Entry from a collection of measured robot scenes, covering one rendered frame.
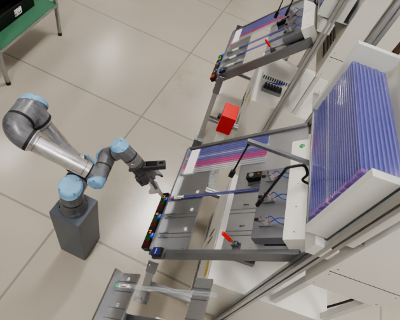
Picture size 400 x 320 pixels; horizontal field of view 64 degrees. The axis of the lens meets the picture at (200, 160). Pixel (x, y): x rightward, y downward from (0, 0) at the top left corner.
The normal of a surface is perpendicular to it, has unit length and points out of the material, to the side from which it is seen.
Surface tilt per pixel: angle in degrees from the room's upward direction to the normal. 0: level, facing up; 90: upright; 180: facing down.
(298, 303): 0
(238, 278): 0
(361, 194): 90
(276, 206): 43
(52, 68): 0
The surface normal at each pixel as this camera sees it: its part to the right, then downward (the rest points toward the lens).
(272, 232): -0.48, -0.65
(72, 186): 0.20, -0.47
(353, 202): -0.26, 0.74
